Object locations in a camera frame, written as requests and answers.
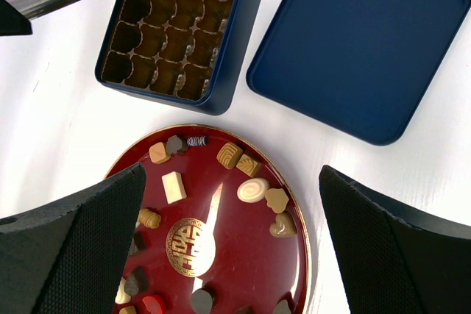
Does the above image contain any dark heart chocolate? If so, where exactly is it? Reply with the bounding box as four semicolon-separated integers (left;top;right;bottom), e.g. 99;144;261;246
124;266;149;296

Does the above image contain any red chocolate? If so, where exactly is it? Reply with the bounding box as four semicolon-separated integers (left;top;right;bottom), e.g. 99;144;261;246
142;294;166;314

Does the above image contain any tan leaf square chocolate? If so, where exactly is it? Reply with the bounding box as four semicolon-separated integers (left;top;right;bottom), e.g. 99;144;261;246
236;154;262;178

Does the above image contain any dark round chocolate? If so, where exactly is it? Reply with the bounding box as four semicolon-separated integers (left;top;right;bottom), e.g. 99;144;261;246
191;288;216;314

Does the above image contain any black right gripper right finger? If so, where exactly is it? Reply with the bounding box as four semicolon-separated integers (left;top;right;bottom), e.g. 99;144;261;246
319;165;470;313

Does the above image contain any striped dark chocolate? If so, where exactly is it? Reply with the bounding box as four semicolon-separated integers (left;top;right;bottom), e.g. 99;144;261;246
187;135;208;147

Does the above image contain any red round lacquer tray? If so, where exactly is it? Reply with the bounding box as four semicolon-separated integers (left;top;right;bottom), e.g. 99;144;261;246
109;124;311;313

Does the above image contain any tan heart chocolate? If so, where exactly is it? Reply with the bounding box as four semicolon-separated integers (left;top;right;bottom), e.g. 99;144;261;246
269;212;297;238

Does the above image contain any blue chocolate tin box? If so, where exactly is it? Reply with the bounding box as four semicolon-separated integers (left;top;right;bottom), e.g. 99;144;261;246
95;0;261;115

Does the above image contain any white swirl oval chocolate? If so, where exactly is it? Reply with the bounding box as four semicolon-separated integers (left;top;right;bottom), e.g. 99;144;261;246
237;178;269;203

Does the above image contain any caramel barrel chocolate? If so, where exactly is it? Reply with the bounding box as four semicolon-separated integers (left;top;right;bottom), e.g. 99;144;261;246
138;208;161;229

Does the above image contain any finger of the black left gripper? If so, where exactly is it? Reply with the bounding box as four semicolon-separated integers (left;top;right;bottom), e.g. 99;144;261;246
0;0;32;36

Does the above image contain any dark shell chocolate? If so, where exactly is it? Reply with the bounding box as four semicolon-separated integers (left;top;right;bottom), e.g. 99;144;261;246
166;135;188;155

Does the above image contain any blue tin lid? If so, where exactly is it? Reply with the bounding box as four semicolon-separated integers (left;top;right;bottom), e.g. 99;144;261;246
247;0;470;146

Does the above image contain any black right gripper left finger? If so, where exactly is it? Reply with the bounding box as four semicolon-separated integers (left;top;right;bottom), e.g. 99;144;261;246
1;163;146;313

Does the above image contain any tan flower chocolate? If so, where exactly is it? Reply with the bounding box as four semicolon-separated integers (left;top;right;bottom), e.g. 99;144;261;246
264;188;289;214

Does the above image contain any tan ridged chocolate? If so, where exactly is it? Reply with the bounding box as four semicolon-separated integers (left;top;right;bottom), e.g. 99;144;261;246
216;142;243;170

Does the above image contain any white rectangular chocolate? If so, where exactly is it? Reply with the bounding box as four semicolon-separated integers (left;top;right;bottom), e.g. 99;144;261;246
161;171;187;204

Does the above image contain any light tan square chocolate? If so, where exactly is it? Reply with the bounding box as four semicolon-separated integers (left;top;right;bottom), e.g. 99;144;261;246
149;142;171;164

